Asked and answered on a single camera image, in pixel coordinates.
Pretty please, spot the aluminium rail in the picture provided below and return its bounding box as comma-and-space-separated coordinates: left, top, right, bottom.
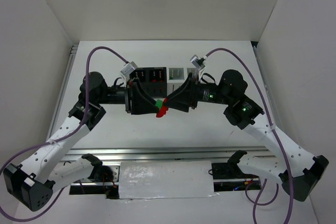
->
61, 146, 274, 162

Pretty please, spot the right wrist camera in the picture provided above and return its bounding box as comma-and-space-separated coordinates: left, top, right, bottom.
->
190, 55, 207, 71

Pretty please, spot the red lego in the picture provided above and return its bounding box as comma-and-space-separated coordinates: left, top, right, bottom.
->
156, 98, 168, 118

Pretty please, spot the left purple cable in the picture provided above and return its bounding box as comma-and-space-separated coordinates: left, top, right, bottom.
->
0, 47, 129, 222

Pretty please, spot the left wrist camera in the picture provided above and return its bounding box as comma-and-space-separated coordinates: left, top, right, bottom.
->
120, 61, 138, 78

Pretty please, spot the black double container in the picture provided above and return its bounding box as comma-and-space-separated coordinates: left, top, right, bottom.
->
130, 67, 167, 98

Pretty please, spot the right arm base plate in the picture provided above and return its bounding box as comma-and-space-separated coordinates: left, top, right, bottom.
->
208, 162, 259, 182

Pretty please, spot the white double container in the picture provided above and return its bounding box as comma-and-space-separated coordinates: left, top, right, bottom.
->
167, 67, 198, 95

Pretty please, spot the white foil covered plate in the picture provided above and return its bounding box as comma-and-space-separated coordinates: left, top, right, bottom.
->
119, 161, 215, 199

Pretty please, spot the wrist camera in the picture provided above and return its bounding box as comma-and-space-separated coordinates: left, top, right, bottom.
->
190, 55, 207, 71
120, 61, 138, 78

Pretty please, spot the purple cable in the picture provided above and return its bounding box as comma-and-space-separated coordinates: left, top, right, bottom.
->
203, 48, 295, 223
0, 47, 129, 222

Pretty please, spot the green square lego brick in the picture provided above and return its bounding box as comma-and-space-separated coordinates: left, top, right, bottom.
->
155, 99, 164, 110

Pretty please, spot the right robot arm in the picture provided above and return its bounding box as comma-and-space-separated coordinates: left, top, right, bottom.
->
164, 69, 329, 202

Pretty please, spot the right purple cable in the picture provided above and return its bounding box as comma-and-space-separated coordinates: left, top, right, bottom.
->
203, 48, 295, 223

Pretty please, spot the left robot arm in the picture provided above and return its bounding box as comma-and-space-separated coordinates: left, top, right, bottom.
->
3, 72, 163, 211

